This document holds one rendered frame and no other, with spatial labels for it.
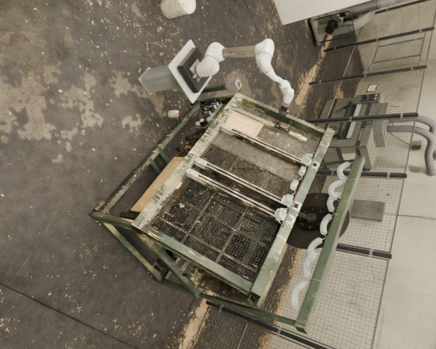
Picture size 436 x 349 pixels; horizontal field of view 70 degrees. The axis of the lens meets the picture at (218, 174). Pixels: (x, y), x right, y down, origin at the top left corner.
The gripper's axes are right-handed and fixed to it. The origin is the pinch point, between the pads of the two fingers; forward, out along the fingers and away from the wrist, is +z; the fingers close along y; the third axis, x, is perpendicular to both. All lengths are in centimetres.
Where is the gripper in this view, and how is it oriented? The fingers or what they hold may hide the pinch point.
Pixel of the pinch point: (281, 118)
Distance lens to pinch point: 384.6
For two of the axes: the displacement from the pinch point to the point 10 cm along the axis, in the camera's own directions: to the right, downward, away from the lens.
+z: -0.8, 5.7, 8.2
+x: -4.8, 7.0, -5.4
